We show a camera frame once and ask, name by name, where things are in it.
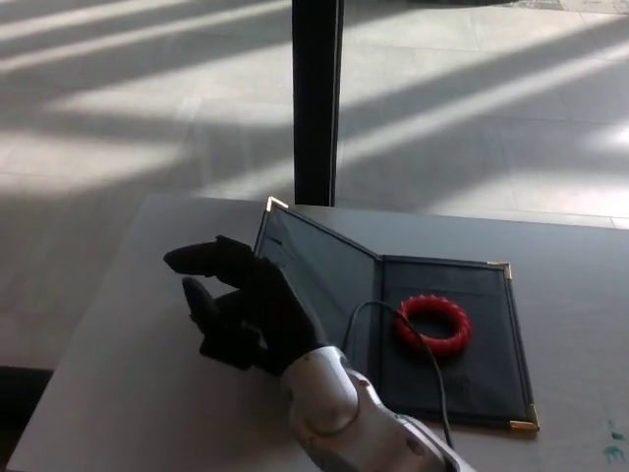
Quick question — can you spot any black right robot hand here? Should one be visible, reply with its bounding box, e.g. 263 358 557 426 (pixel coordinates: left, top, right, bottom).
162 235 329 379

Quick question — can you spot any black USC diary folder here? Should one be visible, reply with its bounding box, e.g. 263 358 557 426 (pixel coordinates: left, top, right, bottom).
251 196 541 436

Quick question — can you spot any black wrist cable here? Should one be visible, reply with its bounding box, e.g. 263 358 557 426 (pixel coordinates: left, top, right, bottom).
343 300 457 449

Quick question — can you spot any red ridged ring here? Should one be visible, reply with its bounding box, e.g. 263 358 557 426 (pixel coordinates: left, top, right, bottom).
394 293 474 364

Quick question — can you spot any black vertical window post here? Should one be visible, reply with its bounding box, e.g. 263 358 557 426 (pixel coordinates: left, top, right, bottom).
290 0 344 207

